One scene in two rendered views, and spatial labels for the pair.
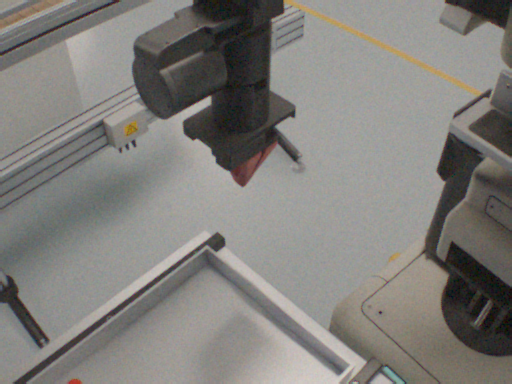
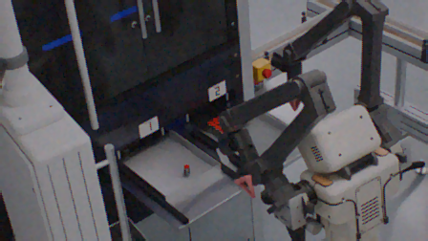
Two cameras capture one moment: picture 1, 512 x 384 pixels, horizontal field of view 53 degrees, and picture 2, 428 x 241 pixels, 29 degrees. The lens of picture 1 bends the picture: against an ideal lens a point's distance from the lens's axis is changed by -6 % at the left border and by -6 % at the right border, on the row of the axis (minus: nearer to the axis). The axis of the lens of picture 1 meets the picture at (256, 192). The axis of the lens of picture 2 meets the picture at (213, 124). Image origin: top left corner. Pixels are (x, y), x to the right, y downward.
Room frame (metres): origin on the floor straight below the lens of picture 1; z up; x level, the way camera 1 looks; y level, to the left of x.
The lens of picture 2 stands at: (0.51, -2.47, 2.84)
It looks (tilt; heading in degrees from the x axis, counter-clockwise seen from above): 36 degrees down; 99
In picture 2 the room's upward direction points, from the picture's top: 6 degrees counter-clockwise
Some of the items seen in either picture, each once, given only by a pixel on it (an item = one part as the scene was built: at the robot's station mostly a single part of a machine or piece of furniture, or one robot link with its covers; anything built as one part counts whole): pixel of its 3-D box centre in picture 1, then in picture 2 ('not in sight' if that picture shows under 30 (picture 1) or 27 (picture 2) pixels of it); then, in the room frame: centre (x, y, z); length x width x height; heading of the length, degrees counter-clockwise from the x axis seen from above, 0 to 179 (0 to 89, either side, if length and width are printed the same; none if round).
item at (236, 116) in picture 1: (240, 99); not in sight; (0.43, 0.02, 1.19); 0.10 x 0.07 x 0.07; 135
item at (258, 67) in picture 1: (234, 48); (292, 69); (0.42, 0.02, 1.25); 0.07 x 0.06 x 0.07; 134
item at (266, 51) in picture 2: not in sight; (286, 46); (0.37, 0.73, 0.92); 0.69 x 0.16 x 0.16; 45
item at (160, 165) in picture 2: not in sight; (166, 163); (-0.07, -0.07, 0.90); 0.34 x 0.26 x 0.04; 135
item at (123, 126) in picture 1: (126, 125); not in sight; (1.22, 0.38, 0.50); 0.12 x 0.05 x 0.09; 135
